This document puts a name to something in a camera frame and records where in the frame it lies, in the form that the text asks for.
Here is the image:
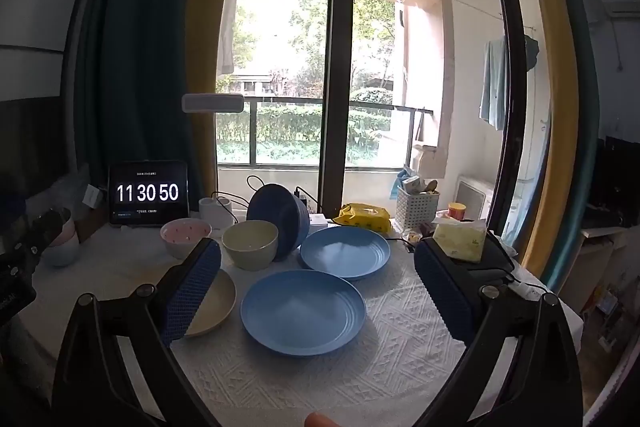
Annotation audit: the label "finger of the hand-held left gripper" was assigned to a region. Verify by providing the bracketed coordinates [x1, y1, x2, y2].
[14, 208, 68, 274]

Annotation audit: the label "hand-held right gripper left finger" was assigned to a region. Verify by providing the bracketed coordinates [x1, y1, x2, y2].
[52, 237, 223, 427]

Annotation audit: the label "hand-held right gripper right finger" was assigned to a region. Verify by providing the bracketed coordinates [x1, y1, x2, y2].
[414, 237, 583, 427]

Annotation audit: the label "cream plate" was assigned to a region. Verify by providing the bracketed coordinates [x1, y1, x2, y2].
[185, 269, 237, 338]

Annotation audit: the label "pink dotted bowl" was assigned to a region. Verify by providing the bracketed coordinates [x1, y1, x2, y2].
[160, 217, 213, 260]

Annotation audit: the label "cream bowl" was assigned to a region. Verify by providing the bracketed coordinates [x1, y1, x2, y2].
[221, 220, 279, 271]

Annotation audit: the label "blue plate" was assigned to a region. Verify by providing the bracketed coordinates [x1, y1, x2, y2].
[299, 226, 391, 281]
[240, 270, 366, 357]

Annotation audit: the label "dark blue bowl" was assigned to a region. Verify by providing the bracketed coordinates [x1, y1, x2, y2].
[246, 183, 311, 263]

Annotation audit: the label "person's right hand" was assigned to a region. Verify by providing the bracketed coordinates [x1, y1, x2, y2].
[305, 412, 346, 427]

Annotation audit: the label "pale blue small bowl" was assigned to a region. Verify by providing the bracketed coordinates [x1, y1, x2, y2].
[42, 234, 81, 268]

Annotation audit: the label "yellow tissue pack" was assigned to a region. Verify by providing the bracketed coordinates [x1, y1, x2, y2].
[432, 217, 487, 264]

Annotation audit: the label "grey towel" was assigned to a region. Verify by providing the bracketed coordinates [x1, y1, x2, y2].
[415, 229, 517, 288]

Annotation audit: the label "white perforated basket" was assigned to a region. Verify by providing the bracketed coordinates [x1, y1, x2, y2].
[396, 186, 441, 230]

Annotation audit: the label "white outdoor appliance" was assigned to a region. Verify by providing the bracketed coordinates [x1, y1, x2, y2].
[457, 175, 497, 219]

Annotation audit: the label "yellow wipes pack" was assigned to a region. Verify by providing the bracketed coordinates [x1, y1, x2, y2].
[333, 203, 392, 234]

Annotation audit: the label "black tablet clock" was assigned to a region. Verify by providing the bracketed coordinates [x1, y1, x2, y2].
[108, 161, 190, 228]

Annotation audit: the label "light blue hanging shirt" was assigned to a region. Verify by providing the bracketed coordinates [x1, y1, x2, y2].
[479, 36, 509, 131]

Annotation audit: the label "balcony railing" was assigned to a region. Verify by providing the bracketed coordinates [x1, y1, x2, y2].
[216, 96, 435, 168]

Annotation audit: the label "grey hanging clothes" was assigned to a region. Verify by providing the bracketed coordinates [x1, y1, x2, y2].
[216, 0, 236, 76]

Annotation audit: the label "teal hanging cloth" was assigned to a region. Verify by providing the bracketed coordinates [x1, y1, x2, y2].
[523, 34, 541, 72]

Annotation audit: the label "white air conditioner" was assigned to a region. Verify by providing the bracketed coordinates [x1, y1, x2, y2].
[602, 0, 640, 20]

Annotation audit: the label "long black cable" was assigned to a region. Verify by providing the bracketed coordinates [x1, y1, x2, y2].
[384, 233, 417, 254]

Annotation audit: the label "black charger cable loop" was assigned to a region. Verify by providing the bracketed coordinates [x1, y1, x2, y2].
[246, 175, 267, 208]

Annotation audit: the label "dark door frame post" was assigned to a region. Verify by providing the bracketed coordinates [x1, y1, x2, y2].
[320, 0, 357, 219]

